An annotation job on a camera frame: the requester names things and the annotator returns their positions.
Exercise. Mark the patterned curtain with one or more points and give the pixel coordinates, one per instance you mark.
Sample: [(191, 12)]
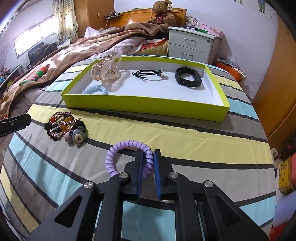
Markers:
[(65, 22)]

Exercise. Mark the black fitness band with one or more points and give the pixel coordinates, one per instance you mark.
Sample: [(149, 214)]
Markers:
[(188, 77)]

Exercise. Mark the white paper roll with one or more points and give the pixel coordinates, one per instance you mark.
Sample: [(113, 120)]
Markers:
[(276, 158)]

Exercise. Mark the white quilt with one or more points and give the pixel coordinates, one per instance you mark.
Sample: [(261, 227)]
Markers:
[(128, 46)]

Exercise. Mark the brown blanket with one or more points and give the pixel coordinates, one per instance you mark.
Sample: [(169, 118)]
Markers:
[(62, 59)]

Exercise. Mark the large beige hair claw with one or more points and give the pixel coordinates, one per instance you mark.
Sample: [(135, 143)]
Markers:
[(107, 68)]

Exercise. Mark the lime green tray box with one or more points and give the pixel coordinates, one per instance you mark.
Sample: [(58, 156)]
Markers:
[(148, 85)]

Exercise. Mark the brown teddy bear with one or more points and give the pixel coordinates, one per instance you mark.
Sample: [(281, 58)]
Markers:
[(163, 16)]

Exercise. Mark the striped table cloth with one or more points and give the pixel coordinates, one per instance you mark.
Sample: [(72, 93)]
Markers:
[(39, 174)]

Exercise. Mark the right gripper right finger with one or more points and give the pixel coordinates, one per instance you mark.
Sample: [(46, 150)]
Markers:
[(202, 210)]

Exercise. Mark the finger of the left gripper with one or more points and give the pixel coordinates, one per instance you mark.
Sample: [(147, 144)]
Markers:
[(11, 125)]

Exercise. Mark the orange basin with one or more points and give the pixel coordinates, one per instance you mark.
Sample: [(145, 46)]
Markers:
[(236, 73)]

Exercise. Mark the wooden wardrobe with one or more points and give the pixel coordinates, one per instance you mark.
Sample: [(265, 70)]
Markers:
[(275, 100)]

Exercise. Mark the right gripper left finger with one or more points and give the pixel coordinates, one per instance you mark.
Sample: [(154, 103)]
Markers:
[(94, 211)]

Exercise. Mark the white drawer nightstand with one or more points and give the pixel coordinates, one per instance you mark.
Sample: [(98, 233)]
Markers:
[(192, 45)]

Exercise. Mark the wooden headboard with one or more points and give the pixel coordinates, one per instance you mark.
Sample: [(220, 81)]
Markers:
[(143, 15)]

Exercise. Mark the pink floral box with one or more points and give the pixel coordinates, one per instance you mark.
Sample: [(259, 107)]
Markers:
[(209, 30)]

